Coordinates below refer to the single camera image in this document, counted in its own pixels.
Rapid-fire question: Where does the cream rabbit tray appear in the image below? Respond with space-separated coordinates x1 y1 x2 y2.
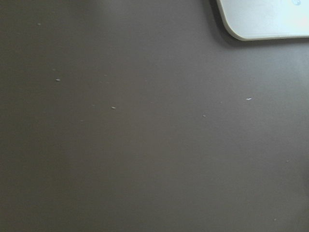
217 0 309 41

